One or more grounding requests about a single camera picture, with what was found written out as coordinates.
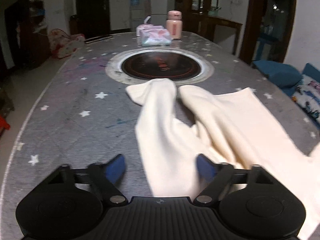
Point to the cream white garment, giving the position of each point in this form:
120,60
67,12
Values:
176,124

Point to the pink tissue pack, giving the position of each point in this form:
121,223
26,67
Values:
152,35

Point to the floral patterned pillow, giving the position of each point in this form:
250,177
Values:
306,96

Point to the round black induction cooktop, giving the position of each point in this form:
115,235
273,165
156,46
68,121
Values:
137,66

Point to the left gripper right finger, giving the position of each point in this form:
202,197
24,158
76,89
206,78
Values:
216,176

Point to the white refrigerator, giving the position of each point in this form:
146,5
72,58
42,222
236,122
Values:
158,12

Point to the grey star-patterned table cover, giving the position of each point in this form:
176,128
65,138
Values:
84,117

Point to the water dispenser with blue bottle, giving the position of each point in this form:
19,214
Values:
135,14

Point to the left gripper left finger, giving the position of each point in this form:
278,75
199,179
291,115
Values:
104,177

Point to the pink thermos bottle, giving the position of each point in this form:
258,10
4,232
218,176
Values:
174,24

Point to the blue cushion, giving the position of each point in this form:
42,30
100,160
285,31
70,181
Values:
281,75

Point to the pink patterned baby seat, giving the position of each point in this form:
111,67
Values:
63,45

